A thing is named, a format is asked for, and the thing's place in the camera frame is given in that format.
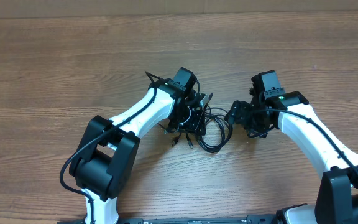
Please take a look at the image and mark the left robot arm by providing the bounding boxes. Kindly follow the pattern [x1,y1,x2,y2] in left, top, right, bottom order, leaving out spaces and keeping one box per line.
[60,67,212,223]

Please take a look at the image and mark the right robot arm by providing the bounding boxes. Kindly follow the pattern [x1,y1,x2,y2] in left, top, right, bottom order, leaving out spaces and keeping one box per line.
[225,70,358,224]

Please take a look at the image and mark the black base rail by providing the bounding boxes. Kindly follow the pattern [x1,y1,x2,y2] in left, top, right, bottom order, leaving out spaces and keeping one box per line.
[57,213,279,224]

